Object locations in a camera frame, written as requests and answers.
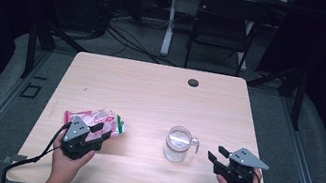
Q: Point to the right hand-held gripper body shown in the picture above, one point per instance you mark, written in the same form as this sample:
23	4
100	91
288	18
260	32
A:
239	172

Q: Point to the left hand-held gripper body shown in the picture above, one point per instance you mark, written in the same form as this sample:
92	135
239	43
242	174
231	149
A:
78	130

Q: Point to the pink plastic bag of powder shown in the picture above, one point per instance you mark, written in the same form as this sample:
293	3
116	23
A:
103	118

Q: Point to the person's left hand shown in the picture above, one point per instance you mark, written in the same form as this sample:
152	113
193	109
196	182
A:
64	169

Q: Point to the grey table clamp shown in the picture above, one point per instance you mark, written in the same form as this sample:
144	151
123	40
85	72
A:
17	158

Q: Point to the dark round table grommet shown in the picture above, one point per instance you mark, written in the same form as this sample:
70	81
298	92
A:
193	83

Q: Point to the black metal stand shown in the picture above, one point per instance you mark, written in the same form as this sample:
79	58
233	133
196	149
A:
299	102
31	48

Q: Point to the white desk leg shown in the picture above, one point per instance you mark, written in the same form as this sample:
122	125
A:
244	58
168	35

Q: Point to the black folding chair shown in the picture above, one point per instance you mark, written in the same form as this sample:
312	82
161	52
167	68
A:
228	18

